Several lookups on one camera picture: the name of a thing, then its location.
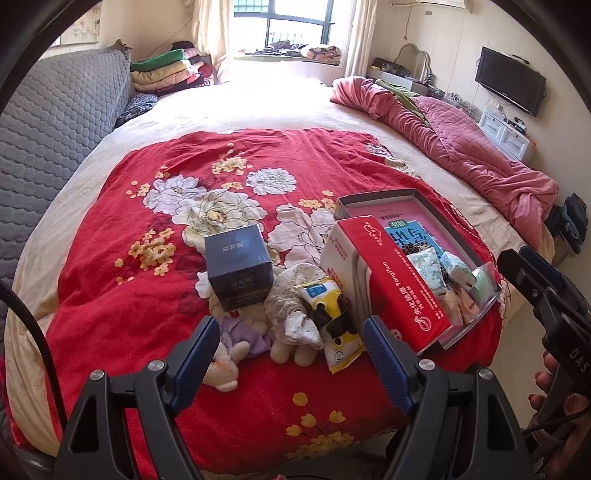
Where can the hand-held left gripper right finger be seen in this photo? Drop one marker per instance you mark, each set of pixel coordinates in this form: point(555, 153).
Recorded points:
point(385, 364)

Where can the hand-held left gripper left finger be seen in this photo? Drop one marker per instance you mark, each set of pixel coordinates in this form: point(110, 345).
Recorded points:
point(196, 364)

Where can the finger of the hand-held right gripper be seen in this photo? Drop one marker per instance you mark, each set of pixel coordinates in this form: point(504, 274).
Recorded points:
point(549, 267)
point(524, 277)

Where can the pink packet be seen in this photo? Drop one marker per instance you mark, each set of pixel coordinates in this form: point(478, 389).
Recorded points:
point(466, 302)

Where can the grey tray box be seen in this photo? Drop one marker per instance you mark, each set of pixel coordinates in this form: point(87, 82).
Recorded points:
point(369, 194)

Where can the person's right hand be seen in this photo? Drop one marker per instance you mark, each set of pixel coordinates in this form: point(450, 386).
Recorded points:
point(545, 378)

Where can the white plush toy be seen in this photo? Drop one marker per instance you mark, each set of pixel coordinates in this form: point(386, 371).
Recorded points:
point(224, 369)

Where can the green sponge in clear bag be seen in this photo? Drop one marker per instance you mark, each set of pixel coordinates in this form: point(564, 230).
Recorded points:
point(482, 281)

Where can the dark clothes pile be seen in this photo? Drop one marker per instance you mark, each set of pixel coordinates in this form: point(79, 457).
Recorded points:
point(572, 221)

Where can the yellow cow print packet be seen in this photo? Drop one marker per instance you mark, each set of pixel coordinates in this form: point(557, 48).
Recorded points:
point(337, 341)

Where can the red carton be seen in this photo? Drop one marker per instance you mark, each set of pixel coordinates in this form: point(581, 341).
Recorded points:
point(401, 286)

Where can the beige plush toy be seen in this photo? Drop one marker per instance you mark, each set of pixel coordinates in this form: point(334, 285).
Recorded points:
point(284, 353)

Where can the red floral blanket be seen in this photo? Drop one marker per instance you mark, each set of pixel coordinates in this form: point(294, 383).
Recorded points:
point(138, 286)

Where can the dark blue box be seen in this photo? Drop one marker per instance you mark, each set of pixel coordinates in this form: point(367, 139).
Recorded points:
point(238, 267)

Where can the plush toy in floral clothes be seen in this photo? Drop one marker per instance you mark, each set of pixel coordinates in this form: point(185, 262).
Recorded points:
point(291, 304)

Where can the pink picture book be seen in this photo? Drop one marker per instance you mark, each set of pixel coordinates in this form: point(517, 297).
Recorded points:
point(415, 217)

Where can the pink quilt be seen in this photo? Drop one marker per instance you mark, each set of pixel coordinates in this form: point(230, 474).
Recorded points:
point(471, 147)

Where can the white drawer cabinet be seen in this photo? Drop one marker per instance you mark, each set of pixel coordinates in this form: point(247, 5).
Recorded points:
point(503, 134)

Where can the black television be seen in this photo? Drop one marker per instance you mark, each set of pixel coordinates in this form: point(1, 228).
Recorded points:
point(510, 81)

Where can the green cloth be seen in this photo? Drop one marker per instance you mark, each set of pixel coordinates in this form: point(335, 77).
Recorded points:
point(401, 94)

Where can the arched mirror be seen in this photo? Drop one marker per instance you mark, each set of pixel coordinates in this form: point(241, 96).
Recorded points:
point(413, 62)

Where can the dressing table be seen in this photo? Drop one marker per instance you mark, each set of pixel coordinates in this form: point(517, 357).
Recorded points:
point(392, 71)

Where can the beige bed sheet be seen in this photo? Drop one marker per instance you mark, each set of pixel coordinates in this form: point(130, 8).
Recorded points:
point(254, 106)

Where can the dark patterned pillow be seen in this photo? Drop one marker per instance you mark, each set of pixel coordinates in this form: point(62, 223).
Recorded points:
point(136, 106)

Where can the grey quilted headboard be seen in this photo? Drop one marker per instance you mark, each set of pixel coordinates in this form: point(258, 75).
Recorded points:
point(46, 138)

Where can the white air conditioner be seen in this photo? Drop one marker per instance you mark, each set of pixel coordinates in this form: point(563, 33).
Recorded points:
point(429, 3)

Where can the cream curtain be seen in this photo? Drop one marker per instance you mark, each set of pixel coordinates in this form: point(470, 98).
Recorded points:
point(212, 37)
point(362, 37)

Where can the stack of folded blankets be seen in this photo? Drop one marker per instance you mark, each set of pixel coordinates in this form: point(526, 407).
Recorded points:
point(161, 71)

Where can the brown floral cushion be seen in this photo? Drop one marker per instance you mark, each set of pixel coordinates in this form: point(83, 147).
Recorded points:
point(323, 51)

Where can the dark clothes on sill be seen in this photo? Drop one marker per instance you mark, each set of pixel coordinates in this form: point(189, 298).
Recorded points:
point(281, 46)

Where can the window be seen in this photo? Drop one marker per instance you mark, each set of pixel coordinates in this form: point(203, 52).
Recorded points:
point(295, 23)

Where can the wall picture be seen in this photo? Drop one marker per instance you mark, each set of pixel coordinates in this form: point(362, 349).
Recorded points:
point(78, 27)

